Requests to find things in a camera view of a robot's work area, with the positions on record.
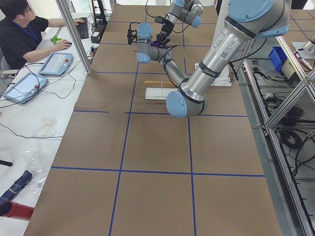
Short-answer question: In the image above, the red cylinder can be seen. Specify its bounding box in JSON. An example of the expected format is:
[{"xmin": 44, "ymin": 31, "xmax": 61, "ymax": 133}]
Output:
[{"xmin": 0, "ymin": 201, "xmax": 34, "ymax": 221}]

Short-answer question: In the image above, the black monitor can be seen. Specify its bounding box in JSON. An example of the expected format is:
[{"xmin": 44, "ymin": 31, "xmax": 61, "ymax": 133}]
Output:
[{"xmin": 91, "ymin": 0, "xmax": 107, "ymax": 27}]

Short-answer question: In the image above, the aluminium frame post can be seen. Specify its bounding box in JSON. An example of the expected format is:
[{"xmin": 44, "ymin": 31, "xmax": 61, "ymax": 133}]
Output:
[{"xmin": 56, "ymin": 0, "xmax": 92, "ymax": 75}]

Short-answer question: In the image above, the purple towel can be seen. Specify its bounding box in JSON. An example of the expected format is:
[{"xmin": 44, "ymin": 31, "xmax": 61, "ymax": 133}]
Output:
[{"xmin": 152, "ymin": 40, "xmax": 168, "ymax": 49}]

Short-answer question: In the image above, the near wooden rack rod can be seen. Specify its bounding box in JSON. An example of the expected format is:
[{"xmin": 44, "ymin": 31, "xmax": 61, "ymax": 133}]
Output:
[{"xmin": 144, "ymin": 80, "xmax": 173, "ymax": 86}]

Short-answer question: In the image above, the blue storage bin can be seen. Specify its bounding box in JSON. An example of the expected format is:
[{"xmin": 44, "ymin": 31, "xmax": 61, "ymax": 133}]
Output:
[{"xmin": 268, "ymin": 46, "xmax": 287, "ymax": 72}]

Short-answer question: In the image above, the upper teach pendant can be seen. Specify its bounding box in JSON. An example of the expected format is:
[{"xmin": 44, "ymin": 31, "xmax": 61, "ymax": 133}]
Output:
[{"xmin": 38, "ymin": 52, "xmax": 73, "ymax": 77}]

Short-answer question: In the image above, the seated person in black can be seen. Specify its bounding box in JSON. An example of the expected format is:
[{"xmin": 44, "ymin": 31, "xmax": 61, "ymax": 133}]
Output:
[{"xmin": 0, "ymin": 0, "xmax": 72, "ymax": 69}]

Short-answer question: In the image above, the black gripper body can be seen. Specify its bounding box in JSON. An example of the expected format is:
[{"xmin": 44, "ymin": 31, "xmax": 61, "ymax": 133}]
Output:
[{"xmin": 160, "ymin": 20, "xmax": 174, "ymax": 34}]

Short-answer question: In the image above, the folded blue umbrella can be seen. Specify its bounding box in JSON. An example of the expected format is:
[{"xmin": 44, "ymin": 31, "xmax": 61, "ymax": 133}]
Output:
[{"xmin": 0, "ymin": 170, "xmax": 33, "ymax": 204}]

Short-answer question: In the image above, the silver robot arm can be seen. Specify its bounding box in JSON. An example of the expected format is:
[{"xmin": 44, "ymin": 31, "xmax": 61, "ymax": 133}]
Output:
[
  {"xmin": 134, "ymin": 0, "xmax": 291, "ymax": 118},
  {"xmin": 155, "ymin": 0, "xmax": 203, "ymax": 46}
]

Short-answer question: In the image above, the black keyboard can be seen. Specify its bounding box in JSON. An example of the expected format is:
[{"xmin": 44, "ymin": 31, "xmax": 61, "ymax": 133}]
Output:
[{"xmin": 76, "ymin": 17, "xmax": 89, "ymax": 39}]

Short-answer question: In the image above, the lower teach pendant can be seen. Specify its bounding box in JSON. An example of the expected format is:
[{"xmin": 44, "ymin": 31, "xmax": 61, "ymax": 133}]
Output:
[{"xmin": 3, "ymin": 73, "xmax": 48, "ymax": 104}]

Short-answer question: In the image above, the teach pendant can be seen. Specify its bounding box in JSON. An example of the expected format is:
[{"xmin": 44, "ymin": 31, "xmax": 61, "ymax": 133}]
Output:
[
  {"xmin": 3, "ymin": 73, "xmax": 48, "ymax": 104},
  {"xmin": 38, "ymin": 52, "xmax": 73, "ymax": 77}
]

